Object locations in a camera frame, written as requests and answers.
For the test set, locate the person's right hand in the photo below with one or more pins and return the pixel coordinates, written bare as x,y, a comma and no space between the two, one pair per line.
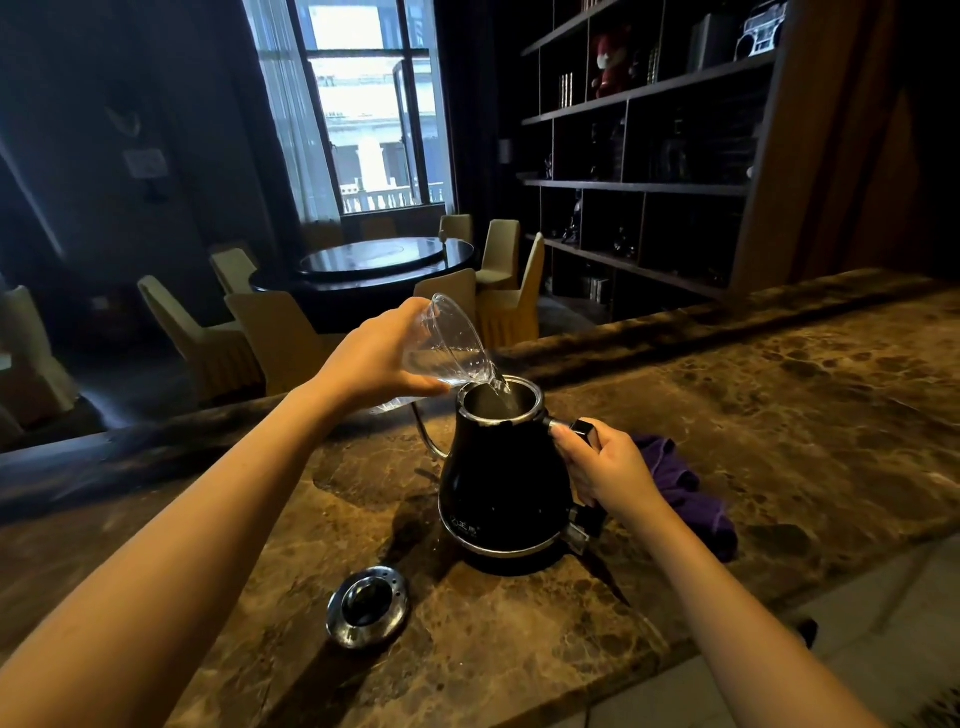
615,480

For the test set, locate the person's left hand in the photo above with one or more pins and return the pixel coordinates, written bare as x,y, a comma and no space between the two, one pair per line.
375,367

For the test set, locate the purple cloth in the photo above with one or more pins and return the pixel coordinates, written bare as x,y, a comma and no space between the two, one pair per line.
690,495

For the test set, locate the clear plastic cup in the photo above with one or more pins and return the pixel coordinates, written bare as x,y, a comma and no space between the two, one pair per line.
450,337

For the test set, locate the black electric kettle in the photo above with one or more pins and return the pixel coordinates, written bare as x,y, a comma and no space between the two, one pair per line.
502,480

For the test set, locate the silver kettle lid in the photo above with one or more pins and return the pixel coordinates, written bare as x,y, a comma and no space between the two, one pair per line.
390,592

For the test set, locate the person's right forearm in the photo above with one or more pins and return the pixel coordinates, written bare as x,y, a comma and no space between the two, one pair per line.
735,637

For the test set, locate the person's left forearm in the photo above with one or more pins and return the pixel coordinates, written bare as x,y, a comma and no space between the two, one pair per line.
172,555

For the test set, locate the round dark dining table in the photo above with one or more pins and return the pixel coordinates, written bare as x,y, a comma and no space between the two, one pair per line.
352,296

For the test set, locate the beige covered dining chair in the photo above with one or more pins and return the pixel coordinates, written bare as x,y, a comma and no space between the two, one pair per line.
234,270
501,251
450,289
202,352
277,337
34,360
7,427
510,315
456,227

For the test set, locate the dark round turntable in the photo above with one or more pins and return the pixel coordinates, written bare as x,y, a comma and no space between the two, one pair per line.
367,256

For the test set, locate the tall dark-framed window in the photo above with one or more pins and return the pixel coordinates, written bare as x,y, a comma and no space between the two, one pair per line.
367,105

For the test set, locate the sheer white curtain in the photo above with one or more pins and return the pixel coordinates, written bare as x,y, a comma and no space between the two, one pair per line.
296,112

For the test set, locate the dark wooden shelf unit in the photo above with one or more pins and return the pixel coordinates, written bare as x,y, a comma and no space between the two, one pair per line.
637,187

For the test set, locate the white cabinet drawer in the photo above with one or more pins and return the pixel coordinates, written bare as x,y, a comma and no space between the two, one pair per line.
862,637

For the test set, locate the row of upright books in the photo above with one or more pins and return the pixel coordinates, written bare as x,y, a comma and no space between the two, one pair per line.
566,90

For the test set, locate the red plush toy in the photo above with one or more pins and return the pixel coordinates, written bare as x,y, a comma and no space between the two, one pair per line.
611,64

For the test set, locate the silver retro radio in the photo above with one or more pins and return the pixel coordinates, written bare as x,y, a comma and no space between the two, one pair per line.
761,30

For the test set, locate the white wall sign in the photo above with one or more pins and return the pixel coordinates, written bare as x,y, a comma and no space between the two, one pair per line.
146,163

